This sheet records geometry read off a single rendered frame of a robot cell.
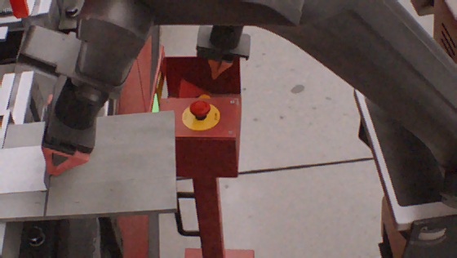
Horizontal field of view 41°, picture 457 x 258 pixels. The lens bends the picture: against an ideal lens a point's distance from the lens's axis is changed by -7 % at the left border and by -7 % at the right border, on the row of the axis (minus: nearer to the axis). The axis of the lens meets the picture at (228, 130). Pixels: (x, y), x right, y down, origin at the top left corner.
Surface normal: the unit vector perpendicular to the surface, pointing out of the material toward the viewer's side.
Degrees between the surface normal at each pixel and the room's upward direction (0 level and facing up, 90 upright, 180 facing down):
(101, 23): 122
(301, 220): 0
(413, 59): 67
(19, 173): 0
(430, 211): 0
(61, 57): 47
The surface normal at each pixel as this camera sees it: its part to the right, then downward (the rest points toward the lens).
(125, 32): -0.31, 0.94
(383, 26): 0.70, 0.12
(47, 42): 0.28, -0.05
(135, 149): -0.04, -0.69
